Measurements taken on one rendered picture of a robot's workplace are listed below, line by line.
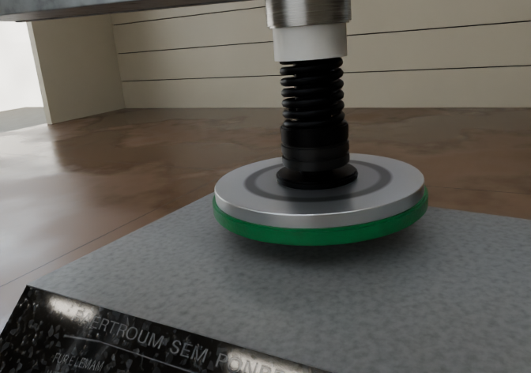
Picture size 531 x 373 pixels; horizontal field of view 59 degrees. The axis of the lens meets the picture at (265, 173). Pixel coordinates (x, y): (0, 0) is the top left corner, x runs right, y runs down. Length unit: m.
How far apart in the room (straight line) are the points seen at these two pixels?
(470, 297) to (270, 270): 0.16
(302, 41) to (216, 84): 7.46
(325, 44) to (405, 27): 6.15
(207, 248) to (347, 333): 0.19
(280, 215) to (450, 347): 0.16
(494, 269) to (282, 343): 0.20
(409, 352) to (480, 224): 0.23
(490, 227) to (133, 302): 0.35
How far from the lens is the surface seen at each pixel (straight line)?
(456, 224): 0.52
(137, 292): 0.43
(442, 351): 0.34
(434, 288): 0.40
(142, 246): 0.51
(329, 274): 0.42
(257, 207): 0.42
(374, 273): 0.42
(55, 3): 0.56
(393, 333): 0.35
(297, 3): 0.43
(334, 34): 0.44
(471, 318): 0.37
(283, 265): 0.43
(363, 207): 0.40
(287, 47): 0.44
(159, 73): 8.61
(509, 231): 0.52
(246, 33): 7.50
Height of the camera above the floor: 1.02
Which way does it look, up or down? 16 degrees down
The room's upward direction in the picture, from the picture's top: 5 degrees counter-clockwise
